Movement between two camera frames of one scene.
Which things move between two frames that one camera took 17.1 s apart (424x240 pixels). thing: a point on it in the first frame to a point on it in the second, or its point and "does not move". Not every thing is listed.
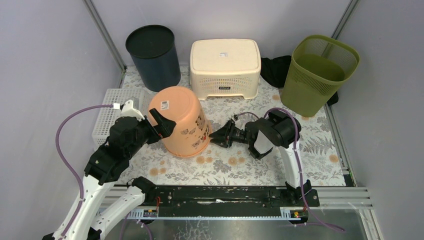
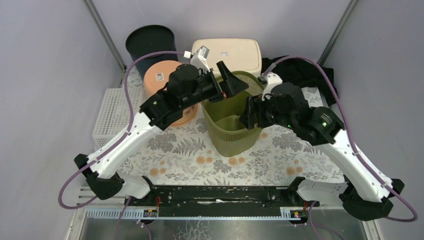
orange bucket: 193,132 to 155,78
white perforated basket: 107,116 does not move
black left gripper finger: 165,128 to 231,85
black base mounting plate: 230,199 does not move
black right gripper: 223,136 to 254,103
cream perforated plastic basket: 225,66 does not move
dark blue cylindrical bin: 151,48 does not move
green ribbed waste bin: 320,66 to 229,136
